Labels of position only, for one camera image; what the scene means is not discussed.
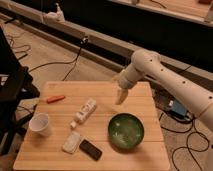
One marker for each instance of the green bowl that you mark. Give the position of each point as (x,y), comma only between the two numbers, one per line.
(125,131)

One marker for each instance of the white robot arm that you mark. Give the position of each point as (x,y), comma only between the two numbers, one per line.
(195,98)

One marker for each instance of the white tube bottle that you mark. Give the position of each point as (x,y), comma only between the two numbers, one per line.
(85,111)

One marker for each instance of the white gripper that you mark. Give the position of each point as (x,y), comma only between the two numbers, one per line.
(126,80)

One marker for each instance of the white sponge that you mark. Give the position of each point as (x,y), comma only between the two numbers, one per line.
(72,142)

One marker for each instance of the black chair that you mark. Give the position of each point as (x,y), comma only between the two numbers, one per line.
(17,86)

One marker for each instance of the white object on ledge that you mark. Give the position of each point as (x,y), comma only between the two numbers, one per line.
(57,16)

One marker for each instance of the white paper cup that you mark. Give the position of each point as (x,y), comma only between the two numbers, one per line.
(40,124)

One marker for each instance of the black smartphone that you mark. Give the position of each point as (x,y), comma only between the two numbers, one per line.
(90,150)

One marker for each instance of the blue power box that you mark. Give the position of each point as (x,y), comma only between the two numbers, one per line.
(177,109)

